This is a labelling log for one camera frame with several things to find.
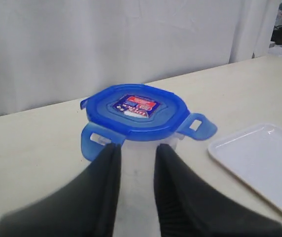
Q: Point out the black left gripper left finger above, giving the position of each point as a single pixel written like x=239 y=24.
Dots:
x=85 y=207

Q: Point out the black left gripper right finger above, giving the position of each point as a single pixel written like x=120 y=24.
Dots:
x=187 y=206

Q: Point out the blue snap-lock lid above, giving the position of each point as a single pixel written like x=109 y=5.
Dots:
x=140 y=113

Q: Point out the tall clear plastic container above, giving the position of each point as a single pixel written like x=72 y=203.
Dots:
x=136 y=214

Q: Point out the white rectangular tray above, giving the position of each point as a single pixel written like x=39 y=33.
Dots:
x=254 y=156

